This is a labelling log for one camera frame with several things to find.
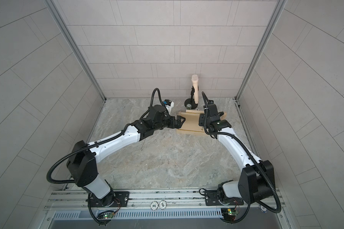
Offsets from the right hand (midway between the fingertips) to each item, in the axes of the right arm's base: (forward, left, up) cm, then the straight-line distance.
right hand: (203, 116), depth 85 cm
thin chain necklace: (-11, +40, -15) cm, 44 cm away
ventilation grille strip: (-44, +58, -13) cm, 74 cm away
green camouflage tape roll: (+18, +7, -10) cm, 22 cm away
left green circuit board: (-44, +52, -13) cm, 69 cm away
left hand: (-4, +13, +5) cm, 14 cm away
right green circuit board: (-47, -6, -18) cm, 50 cm away
